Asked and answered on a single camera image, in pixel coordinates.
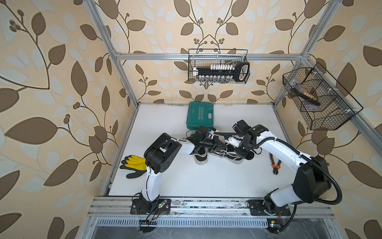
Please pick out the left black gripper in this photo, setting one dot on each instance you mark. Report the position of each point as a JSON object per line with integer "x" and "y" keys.
{"x": 216, "y": 141}

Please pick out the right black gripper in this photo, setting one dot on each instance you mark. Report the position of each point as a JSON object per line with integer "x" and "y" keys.
{"x": 241, "y": 154}

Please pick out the black white sneaker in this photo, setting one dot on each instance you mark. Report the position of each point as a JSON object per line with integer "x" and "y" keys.
{"x": 227, "y": 152}
{"x": 201, "y": 156}

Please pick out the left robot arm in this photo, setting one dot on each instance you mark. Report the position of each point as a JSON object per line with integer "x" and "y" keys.
{"x": 162, "y": 152}

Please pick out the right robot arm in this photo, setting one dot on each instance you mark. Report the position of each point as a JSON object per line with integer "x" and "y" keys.
{"x": 311, "y": 174}

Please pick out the yellow tape on arm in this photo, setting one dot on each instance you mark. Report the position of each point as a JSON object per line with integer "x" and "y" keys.
{"x": 135, "y": 164}

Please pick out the green plastic tool case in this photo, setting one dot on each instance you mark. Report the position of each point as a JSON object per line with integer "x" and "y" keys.
{"x": 200, "y": 114}

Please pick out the orange black cutting pliers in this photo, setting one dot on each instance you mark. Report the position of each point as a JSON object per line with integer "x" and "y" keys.
{"x": 275, "y": 167}

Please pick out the black socket set holder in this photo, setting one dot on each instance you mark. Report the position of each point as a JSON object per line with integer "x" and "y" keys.
{"x": 237, "y": 72}

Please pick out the black brush in basket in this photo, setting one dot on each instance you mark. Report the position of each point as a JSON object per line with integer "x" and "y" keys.
{"x": 306, "y": 98}

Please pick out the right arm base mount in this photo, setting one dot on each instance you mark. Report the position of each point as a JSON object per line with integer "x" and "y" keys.
{"x": 268, "y": 207}

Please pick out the back wire basket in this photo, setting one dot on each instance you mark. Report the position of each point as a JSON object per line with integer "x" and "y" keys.
{"x": 199, "y": 57}

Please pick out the wire basket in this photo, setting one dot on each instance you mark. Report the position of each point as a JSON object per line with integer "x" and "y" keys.
{"x": 199, "y": 57}
{"x": 338, "y": 105}

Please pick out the right wire basket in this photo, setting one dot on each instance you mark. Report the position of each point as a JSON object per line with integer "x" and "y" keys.
{"x": 338, "y": 105}

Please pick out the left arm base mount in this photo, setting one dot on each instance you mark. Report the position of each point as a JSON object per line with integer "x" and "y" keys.
{"x": 141, "y": 206}

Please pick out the aluminium front rail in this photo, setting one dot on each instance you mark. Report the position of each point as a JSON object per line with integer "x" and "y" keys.
{"x": 200, "y": 213}

